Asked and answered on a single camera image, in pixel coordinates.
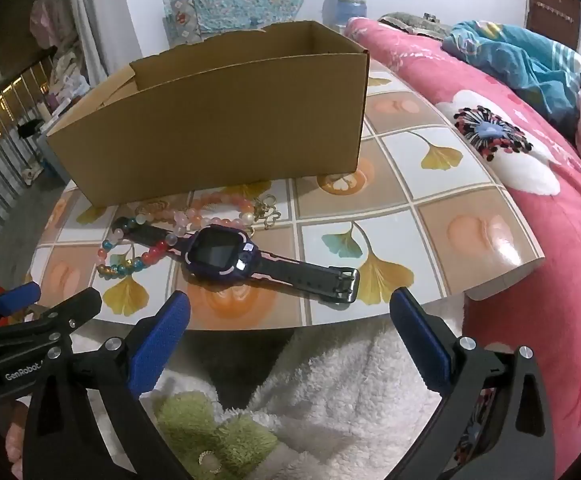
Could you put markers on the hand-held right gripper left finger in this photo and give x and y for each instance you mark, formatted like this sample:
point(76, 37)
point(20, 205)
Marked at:
point(163, 340)

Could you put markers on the pink floral blanket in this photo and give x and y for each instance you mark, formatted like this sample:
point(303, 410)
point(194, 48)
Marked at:
point(545, 260)

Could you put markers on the hanging pink clothes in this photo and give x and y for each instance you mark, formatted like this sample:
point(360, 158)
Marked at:
point(53, 20)

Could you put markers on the brown cardboard box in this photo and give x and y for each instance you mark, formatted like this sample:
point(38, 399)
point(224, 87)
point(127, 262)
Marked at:
point(210, 125)

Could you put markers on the grey patterned cloth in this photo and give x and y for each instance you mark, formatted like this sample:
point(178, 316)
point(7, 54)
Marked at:
point(410, 24)

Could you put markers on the white fluffy garment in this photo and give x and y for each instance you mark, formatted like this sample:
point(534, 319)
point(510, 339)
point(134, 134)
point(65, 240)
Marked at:
point(345, 400)

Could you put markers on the green fluffy patch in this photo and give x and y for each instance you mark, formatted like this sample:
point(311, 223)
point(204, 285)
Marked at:
point(205, 430)

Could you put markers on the blue water bottle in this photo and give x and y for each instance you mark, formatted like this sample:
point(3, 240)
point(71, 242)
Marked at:
point(345, 5)

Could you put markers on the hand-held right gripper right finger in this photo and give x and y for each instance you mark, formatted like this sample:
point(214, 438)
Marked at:
point(420, 342)

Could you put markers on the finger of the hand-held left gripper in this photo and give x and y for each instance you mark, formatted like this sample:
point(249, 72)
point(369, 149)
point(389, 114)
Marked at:
point(18, 296)
point(70, 306)

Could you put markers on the person's left hand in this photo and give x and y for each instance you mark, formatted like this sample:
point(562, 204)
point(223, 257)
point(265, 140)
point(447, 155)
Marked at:
point(15, 435)

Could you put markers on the metal railing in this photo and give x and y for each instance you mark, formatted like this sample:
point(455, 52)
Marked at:
point(0, 160)

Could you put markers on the blue patterned quilt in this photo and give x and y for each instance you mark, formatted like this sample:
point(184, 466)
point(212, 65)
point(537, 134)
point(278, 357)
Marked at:
point(520, 60)

